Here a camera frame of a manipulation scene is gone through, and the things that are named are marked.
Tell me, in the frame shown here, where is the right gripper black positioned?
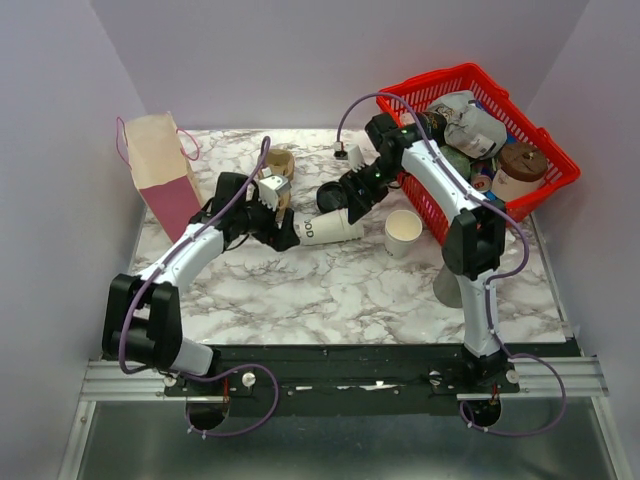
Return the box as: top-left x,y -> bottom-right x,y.
338,156 -> 404,224

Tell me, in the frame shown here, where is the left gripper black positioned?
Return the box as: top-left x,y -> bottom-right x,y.
236,189 -> 301,252

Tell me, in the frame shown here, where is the black coffee cup lid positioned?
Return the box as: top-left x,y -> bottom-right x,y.
316,181 -> 348,214

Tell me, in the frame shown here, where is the white paper cup stack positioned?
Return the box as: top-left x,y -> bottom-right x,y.
294,209 -> 364,246

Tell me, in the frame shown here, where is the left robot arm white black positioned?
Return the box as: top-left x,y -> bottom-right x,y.
102,172 -> 300,395

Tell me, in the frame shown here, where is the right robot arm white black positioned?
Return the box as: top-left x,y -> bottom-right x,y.
334,113 -> 507,392

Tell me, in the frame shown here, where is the cardboard cup carrier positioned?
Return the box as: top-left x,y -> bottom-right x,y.
258,149 -> 295,222

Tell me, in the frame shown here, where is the dark noodle cup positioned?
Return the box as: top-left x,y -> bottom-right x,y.
400,111 -> 447,146

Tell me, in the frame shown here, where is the red plastic basket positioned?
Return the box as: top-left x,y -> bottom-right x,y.
376,63 -> 581,244

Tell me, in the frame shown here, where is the grey metal straw holder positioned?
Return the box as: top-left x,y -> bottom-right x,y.
432,265 -> 462,309

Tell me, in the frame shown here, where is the grey white plastic bag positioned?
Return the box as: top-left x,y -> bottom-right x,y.
427,90 -> 507,159

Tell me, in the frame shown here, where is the pink paper bag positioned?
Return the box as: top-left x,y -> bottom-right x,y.
116,112 -> 204,243

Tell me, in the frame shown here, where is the brown lid tub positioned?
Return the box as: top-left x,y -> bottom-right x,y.
492,142 -> 549,202

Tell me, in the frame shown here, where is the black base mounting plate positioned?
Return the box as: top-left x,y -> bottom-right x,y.
178,344 -> 513,418

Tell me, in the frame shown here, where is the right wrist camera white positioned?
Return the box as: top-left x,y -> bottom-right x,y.
333,141 -> 366,172

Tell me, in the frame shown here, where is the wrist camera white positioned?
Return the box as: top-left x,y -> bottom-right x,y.
333,141 -> 366,172
258,175 -> 291,210

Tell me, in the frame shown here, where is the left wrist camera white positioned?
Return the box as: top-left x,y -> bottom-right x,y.
258,175 -> 291,210

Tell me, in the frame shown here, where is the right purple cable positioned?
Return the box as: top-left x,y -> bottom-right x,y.
335,91 -> 569,439

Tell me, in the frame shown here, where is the purple cable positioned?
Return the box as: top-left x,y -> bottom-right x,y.
117,135 -> 281,439
335,91 -> 569,439

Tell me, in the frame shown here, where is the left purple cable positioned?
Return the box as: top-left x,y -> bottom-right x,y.
117,135 -> 281,439

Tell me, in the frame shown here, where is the aluminium rail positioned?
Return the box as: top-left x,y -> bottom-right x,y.
80,357 -> 609,402

